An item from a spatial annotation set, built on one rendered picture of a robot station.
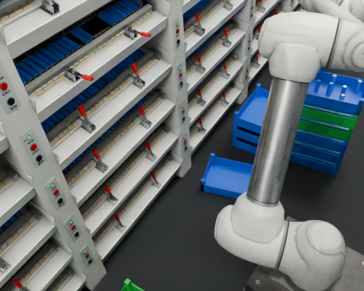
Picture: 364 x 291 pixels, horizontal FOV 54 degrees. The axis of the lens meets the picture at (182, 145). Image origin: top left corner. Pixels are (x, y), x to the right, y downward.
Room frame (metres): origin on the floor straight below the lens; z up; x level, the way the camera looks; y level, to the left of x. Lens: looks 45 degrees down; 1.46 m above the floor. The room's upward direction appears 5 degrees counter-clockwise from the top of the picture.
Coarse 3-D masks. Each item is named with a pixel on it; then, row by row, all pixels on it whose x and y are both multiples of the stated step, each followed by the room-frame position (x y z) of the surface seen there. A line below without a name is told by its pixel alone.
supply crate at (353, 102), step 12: (324, 72) 1.43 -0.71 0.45; (312, 84) 1.41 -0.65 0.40; (324, 84) 1.40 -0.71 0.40; (336, 84) 1.39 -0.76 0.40; (348, 84) 1.37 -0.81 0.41; (312, 96) 1.26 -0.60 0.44; (324, 96) 1.31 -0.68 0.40; (336, 96) 1.30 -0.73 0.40; (348, 96) 1.29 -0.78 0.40; (360, 96) 1.29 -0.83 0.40; (336, 108) 1.21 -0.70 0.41; (348, 108) 1.19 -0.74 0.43; (360, 108) 1.17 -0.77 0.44
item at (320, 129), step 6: (300, 120) 1.28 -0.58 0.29; (300, 126) 1.27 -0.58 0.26; (306, 126) 1.26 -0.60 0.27; (312, 126) 1.25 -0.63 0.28; (318, 126) 1.23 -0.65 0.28; (324, 126) 1.22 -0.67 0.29; (318, 132) 1.23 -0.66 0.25; (324, 132) 1.22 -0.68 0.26; (330, 132) 1.21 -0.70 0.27; (336, 132) 1.19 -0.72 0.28; (342, 132) 1.18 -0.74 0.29; (348, 132) 1.17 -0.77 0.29; (336, 138) 1.19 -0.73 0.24; (342, 138) 1.18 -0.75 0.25; (348, 138) 1.17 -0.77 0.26
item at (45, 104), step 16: (144, 0) 1.25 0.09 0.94; (160, 0) 1.24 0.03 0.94; (160, 16) 1.22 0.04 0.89; (112, 48) 1.02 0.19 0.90; (128, 48) 1.05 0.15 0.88; (16, 64) 0.90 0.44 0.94; (96, 64) 0.94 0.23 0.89; (112, 64) 0.98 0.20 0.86; (64, 80) 0.86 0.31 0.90; (80, 80) 0.87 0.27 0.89; (32, 96) 0.79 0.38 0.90; (48, 96) 0.80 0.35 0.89; (64, 96) 0.81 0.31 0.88; (48, 112) 0.77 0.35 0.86
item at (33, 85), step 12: (144, 12) 1.20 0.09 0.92; (120, 24) 1.11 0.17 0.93; (108, 36) 1.04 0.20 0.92; (120, 36) 1.07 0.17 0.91; (84, 48) 0.97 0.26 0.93; (72, 60) 0.92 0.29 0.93; (48, 72) 0.86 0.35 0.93; (60, 72) 0.88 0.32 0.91; (36, 84) 0.81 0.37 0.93; (48, 84) 0.83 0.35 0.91
